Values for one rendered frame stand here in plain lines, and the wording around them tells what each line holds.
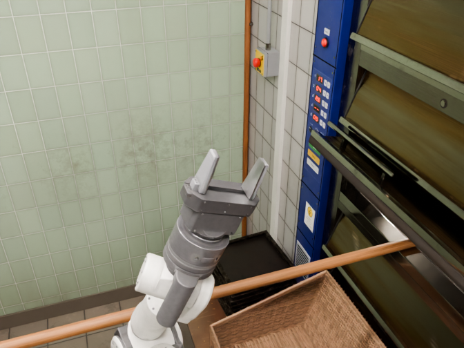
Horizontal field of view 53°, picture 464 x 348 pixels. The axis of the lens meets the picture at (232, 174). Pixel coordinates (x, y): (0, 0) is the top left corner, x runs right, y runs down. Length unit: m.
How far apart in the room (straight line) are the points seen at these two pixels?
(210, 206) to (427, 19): 0.77
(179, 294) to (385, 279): 0.95
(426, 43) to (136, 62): 1.33
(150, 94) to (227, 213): 1.59
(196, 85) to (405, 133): 1.22
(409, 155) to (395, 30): 0.32
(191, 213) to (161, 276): 0.13
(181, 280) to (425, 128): 0.78
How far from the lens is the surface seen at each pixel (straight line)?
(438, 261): 1.07
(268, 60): 1.94
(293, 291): 1.81
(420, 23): 1.25
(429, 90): 1.23
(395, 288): 1.53
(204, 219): 0.67
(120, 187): 2.42
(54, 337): 1.20
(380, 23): 1.36
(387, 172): 1.23
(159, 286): 0.76
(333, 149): 1.36
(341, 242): 1.72
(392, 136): 1.34
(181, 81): 2.23
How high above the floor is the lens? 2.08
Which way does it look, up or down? 32 degrees down
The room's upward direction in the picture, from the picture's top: straight up
